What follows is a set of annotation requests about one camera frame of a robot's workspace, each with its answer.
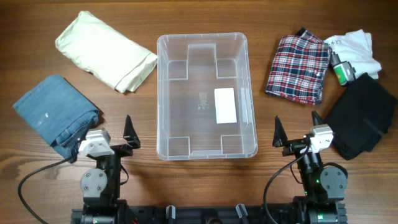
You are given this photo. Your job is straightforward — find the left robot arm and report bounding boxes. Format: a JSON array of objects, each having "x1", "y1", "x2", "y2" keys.
[{"x1": 72, "y1": 116, "x2": 141, "y2": 224}]

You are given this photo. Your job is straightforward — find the black garment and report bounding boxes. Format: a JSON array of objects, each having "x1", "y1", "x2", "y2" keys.
[{"x1": 323, "y1": 74, "x2": 397, "y2": 161}]

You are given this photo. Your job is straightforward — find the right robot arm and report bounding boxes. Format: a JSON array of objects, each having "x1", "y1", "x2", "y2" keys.
[{"x1": 268, "y1": 111, "x2": 348, "y2": 223}]

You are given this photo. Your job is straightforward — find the white printed t-shirt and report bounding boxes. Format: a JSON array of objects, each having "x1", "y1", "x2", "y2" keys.
[{"x1": 324, "y1": 29, "x2": 382, "y2": 86}]

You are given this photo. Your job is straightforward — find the clear plastic storage bin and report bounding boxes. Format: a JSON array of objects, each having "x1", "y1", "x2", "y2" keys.
[{"x1": 157, "y1": 32, "x2": 258, "y2": 161}]

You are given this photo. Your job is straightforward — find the left black camera cable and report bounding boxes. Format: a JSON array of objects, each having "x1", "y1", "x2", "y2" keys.
[{"x1": 17, "y1": 157, "x2": 74, "y2": 224}]

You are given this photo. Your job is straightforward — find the right black camera cable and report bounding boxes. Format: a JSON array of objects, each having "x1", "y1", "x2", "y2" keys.
[{"x1": 262, "y1": 144, "x2": 312, "y2": 224}]

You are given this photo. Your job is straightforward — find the cream cloth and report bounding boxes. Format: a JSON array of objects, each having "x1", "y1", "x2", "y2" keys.
[{"x1": 55, "y1": 11, "x2": 157, "y2": 93}]

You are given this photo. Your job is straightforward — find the black camera cable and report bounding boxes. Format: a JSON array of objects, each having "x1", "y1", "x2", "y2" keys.
[
  {"x1": 262, "y1": 144, "x2": 312, "y2": 224},
  {"x1": 17, "y1": 157, "x2": 74, "y2": 224}
]

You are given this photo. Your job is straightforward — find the blue jeans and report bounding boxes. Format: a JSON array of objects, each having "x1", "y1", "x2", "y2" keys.
[{"x1": 13, "y1": 75, "x2": 99, "y2": 163}]

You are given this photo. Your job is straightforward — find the white label in bin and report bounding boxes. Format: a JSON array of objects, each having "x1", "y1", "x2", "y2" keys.
[{"x1": 214, "y1": 88, "x2": 237, "y2": 124}]

